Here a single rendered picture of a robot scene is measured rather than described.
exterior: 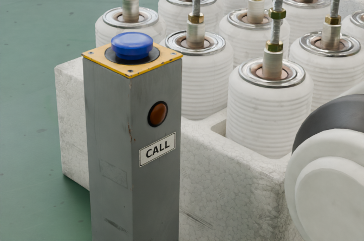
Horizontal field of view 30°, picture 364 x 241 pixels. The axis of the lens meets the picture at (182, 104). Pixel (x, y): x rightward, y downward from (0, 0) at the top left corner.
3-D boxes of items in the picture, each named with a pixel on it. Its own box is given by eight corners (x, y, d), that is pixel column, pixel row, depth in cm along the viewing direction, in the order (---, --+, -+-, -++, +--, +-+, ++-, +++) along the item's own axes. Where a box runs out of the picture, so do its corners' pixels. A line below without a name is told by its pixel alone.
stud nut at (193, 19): (186, 18, 83) (186, 12, 83) (199, 17, 84) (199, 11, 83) (192, 24, 81) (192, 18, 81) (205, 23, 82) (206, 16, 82)
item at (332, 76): (364, 175, 91) (385, 51, 83) (308, 195, 87) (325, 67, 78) (318, 142, 99) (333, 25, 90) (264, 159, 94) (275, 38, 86)
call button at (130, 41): (161, 58, 66) (161, 38, 65) (130, 70, 63) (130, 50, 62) (133, 46, 68) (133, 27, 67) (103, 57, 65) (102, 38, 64)
